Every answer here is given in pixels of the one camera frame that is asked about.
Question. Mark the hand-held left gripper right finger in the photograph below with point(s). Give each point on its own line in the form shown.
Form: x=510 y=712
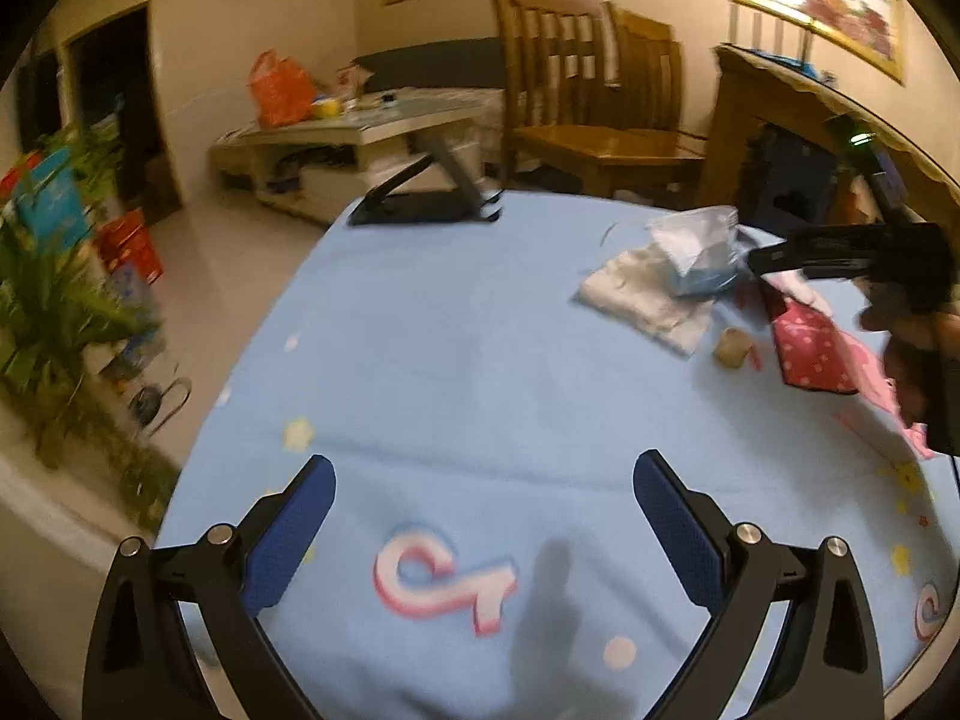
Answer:
x=679 y=532

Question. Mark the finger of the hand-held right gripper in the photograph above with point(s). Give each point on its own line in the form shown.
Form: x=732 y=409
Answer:
x=817 y=251

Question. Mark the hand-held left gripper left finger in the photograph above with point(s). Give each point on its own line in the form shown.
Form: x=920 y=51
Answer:
x=289 y=532

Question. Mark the red dotted snack wrapper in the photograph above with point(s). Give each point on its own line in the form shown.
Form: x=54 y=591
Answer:
x=814 y=349

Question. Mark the blue face mask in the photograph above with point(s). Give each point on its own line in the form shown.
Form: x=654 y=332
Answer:
x=697 y=255

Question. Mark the person's right hand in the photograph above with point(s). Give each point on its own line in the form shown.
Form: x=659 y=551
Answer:
x=915 y=360

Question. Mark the blue plastic stool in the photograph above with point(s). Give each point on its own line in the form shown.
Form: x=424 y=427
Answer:
x=791 y=172

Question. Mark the small cork-like cap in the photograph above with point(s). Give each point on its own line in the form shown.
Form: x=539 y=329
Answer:
x=733 y=349

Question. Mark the lace table cover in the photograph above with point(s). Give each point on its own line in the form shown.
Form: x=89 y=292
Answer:
x=885 y=109

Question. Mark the wooden dining table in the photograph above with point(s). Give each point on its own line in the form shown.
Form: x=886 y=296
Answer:
x=772 y=90

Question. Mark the white tissue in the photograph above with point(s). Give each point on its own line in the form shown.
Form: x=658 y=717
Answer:
x=645 y=292

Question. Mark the blue cartoon print tablecloth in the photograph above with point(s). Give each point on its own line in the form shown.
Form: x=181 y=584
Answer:
x=450 y=405

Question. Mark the black router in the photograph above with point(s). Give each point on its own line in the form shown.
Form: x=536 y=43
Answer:
x=776 y=34

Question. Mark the wooden dining chair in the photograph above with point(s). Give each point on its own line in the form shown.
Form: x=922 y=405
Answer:
x=652 y=52
x=592 y=142

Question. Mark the red cardboard box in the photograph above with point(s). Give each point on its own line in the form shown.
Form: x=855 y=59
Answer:
x=131 y=247

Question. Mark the green potted plant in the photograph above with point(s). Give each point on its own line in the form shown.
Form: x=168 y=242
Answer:
x=52 y=300

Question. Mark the black phone stand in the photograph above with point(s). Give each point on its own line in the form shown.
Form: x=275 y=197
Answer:
x=420 y=206

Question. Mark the white coffee table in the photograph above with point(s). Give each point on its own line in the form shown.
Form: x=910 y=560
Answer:
x=337 y=157

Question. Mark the blue cardboard box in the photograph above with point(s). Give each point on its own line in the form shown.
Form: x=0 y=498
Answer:
x=52 y=199

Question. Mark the grey sofa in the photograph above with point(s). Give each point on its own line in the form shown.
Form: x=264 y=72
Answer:
x=435 y=64

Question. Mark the yellow cup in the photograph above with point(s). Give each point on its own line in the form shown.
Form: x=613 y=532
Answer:
x=328 y=108

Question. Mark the orange plastic bag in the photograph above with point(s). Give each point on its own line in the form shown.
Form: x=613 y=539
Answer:
x=281 y=94

